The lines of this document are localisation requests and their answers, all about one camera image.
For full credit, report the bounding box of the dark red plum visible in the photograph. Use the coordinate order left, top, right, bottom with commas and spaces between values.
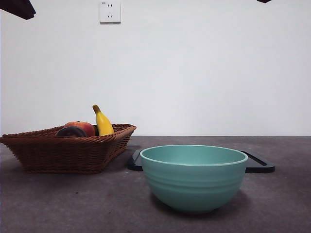
54, 126, 87, 137

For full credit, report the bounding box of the teal ribbed bowl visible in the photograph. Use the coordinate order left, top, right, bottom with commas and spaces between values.
139, 145, 249, 215

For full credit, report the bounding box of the red yellow apple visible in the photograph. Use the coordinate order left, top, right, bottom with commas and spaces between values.
63, 120, 96, 137

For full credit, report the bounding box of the yellow banana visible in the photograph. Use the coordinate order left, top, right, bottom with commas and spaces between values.
92, 104, 115, 136

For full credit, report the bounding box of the brown wicker basket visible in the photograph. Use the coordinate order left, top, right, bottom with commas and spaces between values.
0, 123, 137, 174

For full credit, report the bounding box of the black rectangular tray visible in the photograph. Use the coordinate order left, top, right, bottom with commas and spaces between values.
127, 149, 276, 173

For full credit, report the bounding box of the white wall socket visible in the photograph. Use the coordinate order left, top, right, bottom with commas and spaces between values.
100, 0, 121, 24

